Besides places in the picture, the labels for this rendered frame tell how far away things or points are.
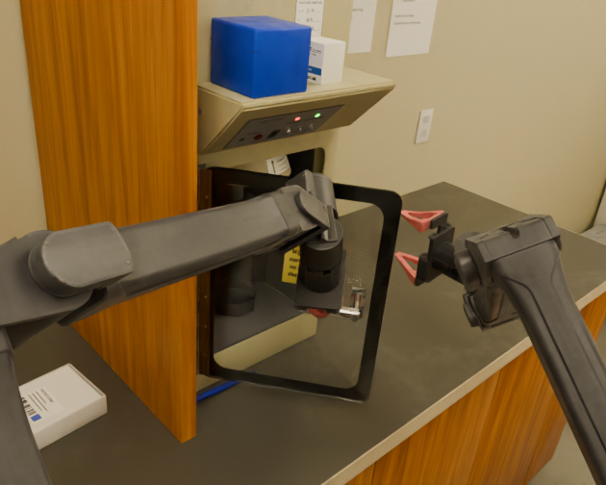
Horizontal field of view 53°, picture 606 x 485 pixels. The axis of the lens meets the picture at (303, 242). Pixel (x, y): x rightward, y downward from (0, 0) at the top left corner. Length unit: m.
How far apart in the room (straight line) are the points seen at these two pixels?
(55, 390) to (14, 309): 0.77
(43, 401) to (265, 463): 0.39
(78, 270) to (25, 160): 0.91
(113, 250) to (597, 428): 0.42
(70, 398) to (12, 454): 0.75
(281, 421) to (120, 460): 0.28
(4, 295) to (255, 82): 0.52
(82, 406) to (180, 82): 0.59
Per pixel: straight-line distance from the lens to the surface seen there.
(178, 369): 0.99
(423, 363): 1.31
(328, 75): 0.96
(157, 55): 0.81
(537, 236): 0.62
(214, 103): 0.86
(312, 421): 1.13
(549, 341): 0.60
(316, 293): 0.85
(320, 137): 1.10
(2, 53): 1.25
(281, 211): 0.68
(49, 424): 1.10
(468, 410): 1.48
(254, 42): 0.82
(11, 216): 1.33
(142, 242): 0.51
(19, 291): 0.40
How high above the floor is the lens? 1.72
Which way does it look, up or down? 27 degrees down
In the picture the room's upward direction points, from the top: 5 degrees clockwise
